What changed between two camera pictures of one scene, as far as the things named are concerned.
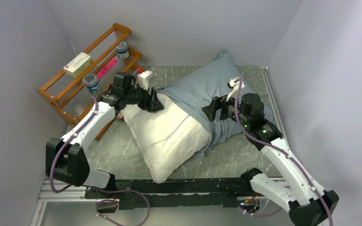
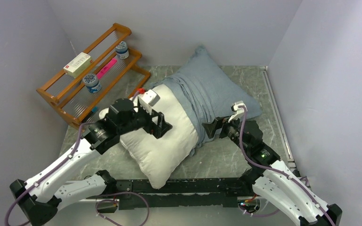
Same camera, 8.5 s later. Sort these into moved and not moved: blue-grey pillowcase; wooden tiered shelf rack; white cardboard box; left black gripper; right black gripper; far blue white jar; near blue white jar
Moved: right black gripper; left black gripper; blue-grey pillowcase
Not moved: near blue white jar; far blue white jar; white cardboard box; wooden tiered shelf rack
